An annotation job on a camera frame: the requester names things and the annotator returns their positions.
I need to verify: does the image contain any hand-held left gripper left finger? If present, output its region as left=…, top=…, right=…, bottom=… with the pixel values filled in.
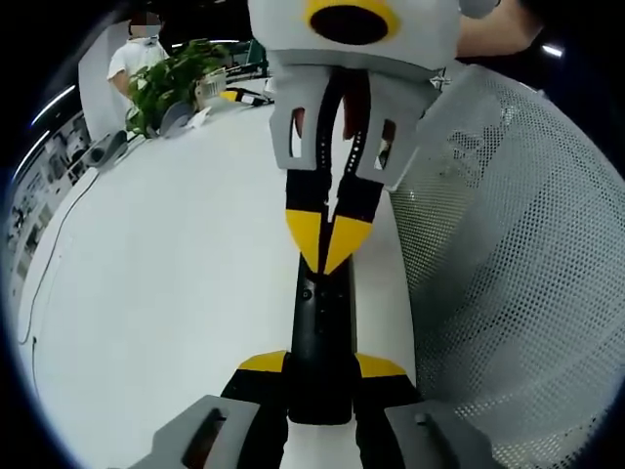
left=112, top=349, right=295, bottom=469

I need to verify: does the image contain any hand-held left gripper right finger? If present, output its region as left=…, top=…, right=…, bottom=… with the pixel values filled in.
left=351, top=352, right=495, bottom=469

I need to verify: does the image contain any black remote control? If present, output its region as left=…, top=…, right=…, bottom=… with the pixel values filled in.
left=286, top=252, right=358, bottom=427

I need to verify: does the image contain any idle hand-held gripper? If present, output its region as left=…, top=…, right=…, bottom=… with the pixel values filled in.
left=218, top=86, right=275, bottom=107

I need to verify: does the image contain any crumpled white paper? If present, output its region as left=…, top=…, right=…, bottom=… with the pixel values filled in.
left=187, top=106, right=212, bottom=130

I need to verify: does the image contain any potted green plant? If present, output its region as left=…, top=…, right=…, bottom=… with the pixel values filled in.
left=124, top=37, right=231, bottom=139

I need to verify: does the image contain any grey curved headset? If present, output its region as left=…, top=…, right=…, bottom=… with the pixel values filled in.
left=159, top=100, right=195, bottom=139

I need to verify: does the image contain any dark grey handheld device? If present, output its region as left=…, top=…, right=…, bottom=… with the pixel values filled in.
left=86, top=129, right=130, bottom=171

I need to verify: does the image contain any black cable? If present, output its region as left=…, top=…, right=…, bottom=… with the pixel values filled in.
left=16, top=167, right=103, bottom=395

